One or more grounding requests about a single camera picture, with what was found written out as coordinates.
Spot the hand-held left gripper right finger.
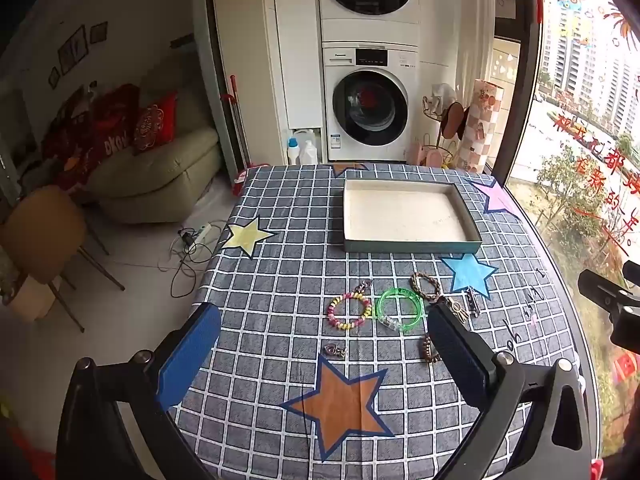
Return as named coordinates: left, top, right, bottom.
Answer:
left=426, top=302, right=596, bottom=480

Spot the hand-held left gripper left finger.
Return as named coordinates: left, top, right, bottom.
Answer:
left=56, top=302, right=222, bottom=480

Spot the gold rabbit hairpin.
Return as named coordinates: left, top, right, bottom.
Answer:
left=442, top=296, right=471, bottom=323

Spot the green translucent bangle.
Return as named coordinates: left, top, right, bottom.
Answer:
left=376, top=286, right=426, bottom=333

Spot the colourful bead bracelet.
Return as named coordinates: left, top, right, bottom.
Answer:
left=326, top=292, right=373, bottom=332

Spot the shallow teal cardboard tray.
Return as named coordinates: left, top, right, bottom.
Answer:
left=342, top=178, right=483, bottom=255

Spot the red lettering window decal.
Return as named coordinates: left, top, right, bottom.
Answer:
left=552, top=110, right=640, bottom=261

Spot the grey checked star tablecloth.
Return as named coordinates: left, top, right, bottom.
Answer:
left=167, top=162, right=598, bottom=480

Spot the cream leather sofa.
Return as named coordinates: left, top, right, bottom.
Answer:
left=82, top=55, right=223, bottom=223

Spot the tan chair with metal legs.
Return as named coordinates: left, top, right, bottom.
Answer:
left=0, top=185, right=126, bottom=333

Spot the pink container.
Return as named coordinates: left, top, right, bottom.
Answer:
left=410, top=140, right=443, bottom=166

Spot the pink checked paper roll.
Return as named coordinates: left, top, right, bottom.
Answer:
left=457, top=79, right=503, bottom=173

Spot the red patterned cushion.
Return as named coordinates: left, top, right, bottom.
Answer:
left=132, top=91, right=178, bottom=156

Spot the red printed cloth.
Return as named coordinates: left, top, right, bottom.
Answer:
left=42, top=84, right=141, bottom=191

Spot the white cloth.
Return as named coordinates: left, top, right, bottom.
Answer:
left=432, top=82, right=458, bottom=111

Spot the white front-load washing machine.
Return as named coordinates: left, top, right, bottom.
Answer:
left=321, top=42, right=420, bottom=163

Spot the tall white cabinet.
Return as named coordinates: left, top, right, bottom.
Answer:
left=272, top=0, right=323, bottom=128

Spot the brown spiral hair tie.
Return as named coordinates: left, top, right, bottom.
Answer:
left=420, top=334, right=442, bottom=365

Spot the tan braided hair tie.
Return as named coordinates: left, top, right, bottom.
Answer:
left=410, top=272, right=441, bottom=303

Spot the black cable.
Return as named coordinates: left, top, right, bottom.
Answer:
left=160, top=220, right=231, bottom=298

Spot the wire rack with brown disc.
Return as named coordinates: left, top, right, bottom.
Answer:
left=422, top=95, right=468, bottom=166

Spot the large dark picture frame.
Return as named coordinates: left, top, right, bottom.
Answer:
left=58, top=25, right=89, bottom=73

